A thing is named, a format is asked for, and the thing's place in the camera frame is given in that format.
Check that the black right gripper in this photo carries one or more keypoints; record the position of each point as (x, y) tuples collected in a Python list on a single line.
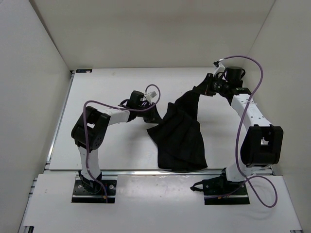
[(206, 88)]

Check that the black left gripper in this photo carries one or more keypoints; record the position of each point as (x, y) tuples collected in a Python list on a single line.
[(151, 116)]

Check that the black pleated skirt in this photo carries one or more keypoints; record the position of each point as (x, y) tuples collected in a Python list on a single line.
[(180, 145)]

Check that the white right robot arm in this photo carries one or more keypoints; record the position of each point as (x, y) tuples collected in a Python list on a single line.
[(262, 144)]

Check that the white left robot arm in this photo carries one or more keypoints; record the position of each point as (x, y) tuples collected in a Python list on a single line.
[(90, 129)]

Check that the left blue table label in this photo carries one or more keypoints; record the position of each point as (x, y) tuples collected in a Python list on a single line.
[(83, 71)]

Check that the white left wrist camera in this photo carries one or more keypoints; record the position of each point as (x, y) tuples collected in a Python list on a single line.
[(150, 95)]

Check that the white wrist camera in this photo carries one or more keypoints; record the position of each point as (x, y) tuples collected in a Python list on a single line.
[(150, 95), (218, 67)]

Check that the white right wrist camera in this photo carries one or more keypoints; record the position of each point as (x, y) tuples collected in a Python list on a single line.
[(218, 67)]

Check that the aluminium table edge rail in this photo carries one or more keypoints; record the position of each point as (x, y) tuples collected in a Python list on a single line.
[(210, 172)]

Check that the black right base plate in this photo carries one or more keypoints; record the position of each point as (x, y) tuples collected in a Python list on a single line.
[(219, 191)]

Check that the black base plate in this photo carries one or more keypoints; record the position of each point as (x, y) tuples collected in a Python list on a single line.
[(219, 191), (83, 194)]

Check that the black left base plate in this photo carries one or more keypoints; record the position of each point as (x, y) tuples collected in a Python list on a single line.
[(83, 194)]

